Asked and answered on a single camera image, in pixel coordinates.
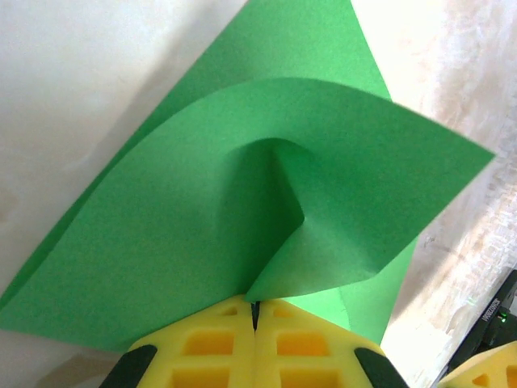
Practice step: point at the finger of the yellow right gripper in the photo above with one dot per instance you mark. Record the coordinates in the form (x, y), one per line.
(484, 368)

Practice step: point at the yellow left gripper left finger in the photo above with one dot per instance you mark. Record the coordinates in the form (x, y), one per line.
(194, 355)

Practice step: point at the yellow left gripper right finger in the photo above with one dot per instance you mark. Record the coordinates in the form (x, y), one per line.
(323, 355)

